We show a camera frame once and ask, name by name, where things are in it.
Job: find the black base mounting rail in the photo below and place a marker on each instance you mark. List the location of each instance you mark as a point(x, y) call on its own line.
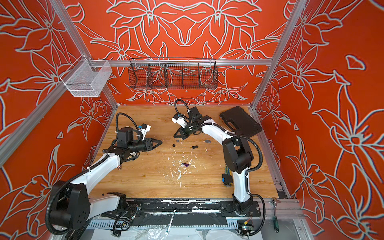
point(200, 213)

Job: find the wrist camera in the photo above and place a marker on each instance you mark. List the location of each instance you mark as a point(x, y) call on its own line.
point(181, 121)
point(144, 129)

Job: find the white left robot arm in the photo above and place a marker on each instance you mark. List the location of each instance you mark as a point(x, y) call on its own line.
point(70, 207)

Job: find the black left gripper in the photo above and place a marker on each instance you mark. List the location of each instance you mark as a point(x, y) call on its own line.
point(148, 144)

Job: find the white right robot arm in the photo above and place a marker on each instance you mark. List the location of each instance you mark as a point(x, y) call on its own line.
point(242, 155)

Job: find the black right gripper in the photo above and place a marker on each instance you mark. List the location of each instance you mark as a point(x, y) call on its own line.
point(187, 131)

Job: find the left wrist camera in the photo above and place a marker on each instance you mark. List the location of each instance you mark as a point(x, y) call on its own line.
point(144, 129)

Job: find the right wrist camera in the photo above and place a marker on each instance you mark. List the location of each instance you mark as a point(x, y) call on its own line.
point(181, 121)

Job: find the black plastic tool case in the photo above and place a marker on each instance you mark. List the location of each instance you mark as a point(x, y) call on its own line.
point(240, 122)

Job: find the black wire mesh basket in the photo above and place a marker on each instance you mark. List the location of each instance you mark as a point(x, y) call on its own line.
point(173, 74)

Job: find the white wire mesh basket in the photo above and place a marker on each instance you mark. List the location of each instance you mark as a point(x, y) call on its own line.
point(86, 78)

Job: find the green handled screwdriver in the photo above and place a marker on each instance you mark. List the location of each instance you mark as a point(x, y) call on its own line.
point(274, 203)

